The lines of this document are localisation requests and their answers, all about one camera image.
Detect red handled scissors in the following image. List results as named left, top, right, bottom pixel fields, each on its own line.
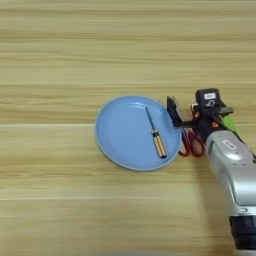
left=178, top=128, right=206, bottom=158

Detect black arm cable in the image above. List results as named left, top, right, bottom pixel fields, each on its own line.
left=232, top=130, right=248, bottom=146

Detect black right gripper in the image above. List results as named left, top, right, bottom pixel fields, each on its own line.
left=166, top=95, right=235, bottom=143

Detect round blue plate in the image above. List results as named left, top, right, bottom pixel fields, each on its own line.
left=94, top=95, right=183, bottom=172

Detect green rectangular block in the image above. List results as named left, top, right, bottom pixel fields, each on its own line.
left=220, top=114, right=238, bottom=133

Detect screwdriver with orange handle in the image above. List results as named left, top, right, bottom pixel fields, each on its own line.
left=144, top=106, right=168, bottom=159

